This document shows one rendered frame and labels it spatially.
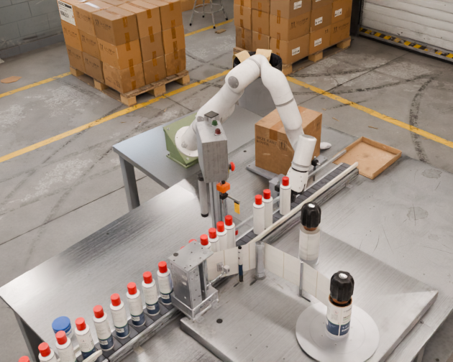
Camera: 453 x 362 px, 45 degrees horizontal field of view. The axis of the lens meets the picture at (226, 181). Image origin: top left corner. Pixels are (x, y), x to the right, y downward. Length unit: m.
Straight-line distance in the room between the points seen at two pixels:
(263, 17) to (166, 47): 1.13
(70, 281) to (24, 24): 5.39
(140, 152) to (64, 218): 1.20
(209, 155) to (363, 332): 0.88
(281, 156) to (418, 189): 0.73
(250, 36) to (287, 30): 0.60
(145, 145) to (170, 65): 2.65
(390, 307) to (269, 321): 0.48
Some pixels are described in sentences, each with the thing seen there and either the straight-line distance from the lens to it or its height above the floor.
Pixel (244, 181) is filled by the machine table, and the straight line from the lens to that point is 2.99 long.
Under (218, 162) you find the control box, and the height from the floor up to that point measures 1.38.
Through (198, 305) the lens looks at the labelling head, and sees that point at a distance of 2.17.
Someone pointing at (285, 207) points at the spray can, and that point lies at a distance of 2.64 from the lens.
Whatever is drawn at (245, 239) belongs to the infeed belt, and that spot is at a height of 0.88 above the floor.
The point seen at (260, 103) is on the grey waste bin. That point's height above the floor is 0.28.
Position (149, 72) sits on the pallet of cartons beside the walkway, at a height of 0.27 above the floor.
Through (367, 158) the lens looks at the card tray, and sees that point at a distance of 3.22.
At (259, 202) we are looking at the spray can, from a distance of 2.45.
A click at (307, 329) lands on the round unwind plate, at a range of 2.16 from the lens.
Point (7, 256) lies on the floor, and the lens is 4.14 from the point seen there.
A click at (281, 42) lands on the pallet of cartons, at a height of 0.38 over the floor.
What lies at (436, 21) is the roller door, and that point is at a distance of 6.72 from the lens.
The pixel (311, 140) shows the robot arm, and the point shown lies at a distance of 2.55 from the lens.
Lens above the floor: 2.54
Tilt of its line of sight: 35 degrees down
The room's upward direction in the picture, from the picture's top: 3 degrees counter-clockwise
